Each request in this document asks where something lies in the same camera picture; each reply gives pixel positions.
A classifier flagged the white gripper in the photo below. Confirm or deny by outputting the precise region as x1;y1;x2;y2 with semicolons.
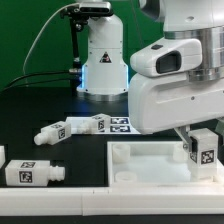
128;38;224;153

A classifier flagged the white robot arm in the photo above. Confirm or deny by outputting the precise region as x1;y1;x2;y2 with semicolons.
128;0;224;150

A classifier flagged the white sheet with markers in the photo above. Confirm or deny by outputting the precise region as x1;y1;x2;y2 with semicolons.
66;117;138;135

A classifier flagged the black cable upper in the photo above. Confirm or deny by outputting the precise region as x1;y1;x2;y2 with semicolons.
6;70;83;88

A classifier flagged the black cable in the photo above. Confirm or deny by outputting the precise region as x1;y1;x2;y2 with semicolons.
0;77;73;93
6;70;83;88

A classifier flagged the black cable lower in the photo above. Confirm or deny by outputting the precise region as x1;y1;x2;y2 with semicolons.
0;77;73;93

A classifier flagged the black camera on stand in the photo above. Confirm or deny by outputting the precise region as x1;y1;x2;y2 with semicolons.
60;2;113;18

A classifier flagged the grey camera cable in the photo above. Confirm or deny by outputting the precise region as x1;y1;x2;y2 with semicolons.
22;3;79;88

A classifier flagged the white left fence wall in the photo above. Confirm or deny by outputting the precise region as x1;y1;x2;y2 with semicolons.
0;146;5;169

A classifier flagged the white fence wall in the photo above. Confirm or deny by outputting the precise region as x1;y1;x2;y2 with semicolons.
0;186;224;216
0;146;5;169

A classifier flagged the white front fence wall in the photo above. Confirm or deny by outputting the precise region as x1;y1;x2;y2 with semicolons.
0;186;224;216

